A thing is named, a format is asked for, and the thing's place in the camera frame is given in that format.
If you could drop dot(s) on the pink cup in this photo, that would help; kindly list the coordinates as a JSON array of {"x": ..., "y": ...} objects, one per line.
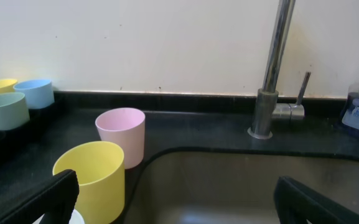
[{"x": 124, "y": 133}]

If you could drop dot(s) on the steel tap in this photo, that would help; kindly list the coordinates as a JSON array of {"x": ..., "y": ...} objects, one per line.
[{"x": 272, "y": 77}]

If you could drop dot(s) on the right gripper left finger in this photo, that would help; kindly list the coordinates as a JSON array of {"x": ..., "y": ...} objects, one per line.
[{"x": 47, "y": 199}]

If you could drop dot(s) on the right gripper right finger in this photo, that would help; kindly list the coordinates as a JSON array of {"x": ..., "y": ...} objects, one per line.
[{"x": 303, "y": 205}]

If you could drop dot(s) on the green cup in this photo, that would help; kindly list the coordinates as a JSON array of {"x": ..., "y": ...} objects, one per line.
[{"x": 6, "y": 112}]

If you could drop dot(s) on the blue cup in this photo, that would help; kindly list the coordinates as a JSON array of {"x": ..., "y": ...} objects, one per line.
[{"x": 37, "y": 93}]

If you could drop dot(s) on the white cup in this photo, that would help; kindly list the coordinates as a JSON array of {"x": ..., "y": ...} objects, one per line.
[{"x": 75, "y": 217}]

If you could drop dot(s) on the steel sink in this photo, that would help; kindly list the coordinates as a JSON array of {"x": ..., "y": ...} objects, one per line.
[{"x": 222, "y": 186}]

